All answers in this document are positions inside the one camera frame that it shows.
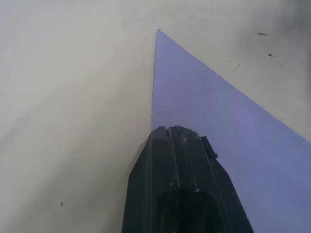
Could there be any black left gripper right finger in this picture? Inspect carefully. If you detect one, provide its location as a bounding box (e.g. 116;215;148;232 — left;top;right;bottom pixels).
166;125;255;233

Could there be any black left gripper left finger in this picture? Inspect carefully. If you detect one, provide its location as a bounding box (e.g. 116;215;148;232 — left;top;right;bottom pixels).
121;125;188;233

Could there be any purple sheet of paper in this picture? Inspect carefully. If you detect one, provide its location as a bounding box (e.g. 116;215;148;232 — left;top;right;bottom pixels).
150;28;311;233

